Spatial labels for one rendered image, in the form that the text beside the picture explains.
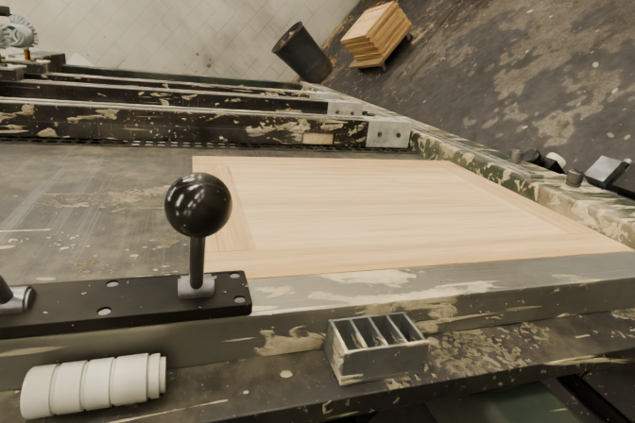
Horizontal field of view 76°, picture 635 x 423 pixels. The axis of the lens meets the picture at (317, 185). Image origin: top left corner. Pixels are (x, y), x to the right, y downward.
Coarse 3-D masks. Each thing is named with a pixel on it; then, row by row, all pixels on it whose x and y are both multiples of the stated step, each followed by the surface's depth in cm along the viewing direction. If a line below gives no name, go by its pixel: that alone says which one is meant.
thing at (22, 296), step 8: (0, 280) 25; (0, 288) 25; (8, 288) 26; (16, 288) 27; (24, 288) 27; (0, 296) 26; (8, 296) 26; (16, 296) 27; (24, 296) 27; (32, 296) 28; (0, 304) 26; (8, 304) 26; (16, 304) 26; (24, 304) 27; (0, 312) 26; (8, 312) 26; (16, 312) 26
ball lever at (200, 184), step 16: (192, 176) 23; (208, 176) 23; (176, 192) 22; (192, 192) 22; (208, 192) 22; (224, 192) 23; (176, 208) 22; (192, 208) 22; (208, 208) 22; (224, 208) 23; (176, 224) 22; (192, 224) 22; (208, 224) 22; (224, 224) 23; (192, 240) 25; (192, 256) 27; (192, 272) 28; (192, 288) 30; (208, 288) 30
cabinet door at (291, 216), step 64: (256, 192) 62; (320, 192) 65; (384, 192) 68; (448, 192) 72; (512, 192) 75; (256, 256) 43; (320, 256) 44; (384, 256) 46; (448, 256) 47; (512, 256) 49
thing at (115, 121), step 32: (0, 128) 82; (32, 128) 83; (64, 128) 85; (96, 128) 87; (128, 128) 88; (160, 128) 90; (192, 128) 92; (224, 128) 95; (256, 128) 97; (288, 128) 99; (320, 128) 101; (352, 128) 104; (384, 128) 106
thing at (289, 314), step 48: (288, 288) 34; (336, 288) 35; (384, 288) 36; (432, 288) 36; (480, 288) 37; (528, 288) 38; (576, 288) 40; (624, 288) 43; (48, 336) 26; (96, 336) 27; (144, 336) 28; (192, 336) 29; (240, 336) 31; (288, 336) 32; (0, 384) 26
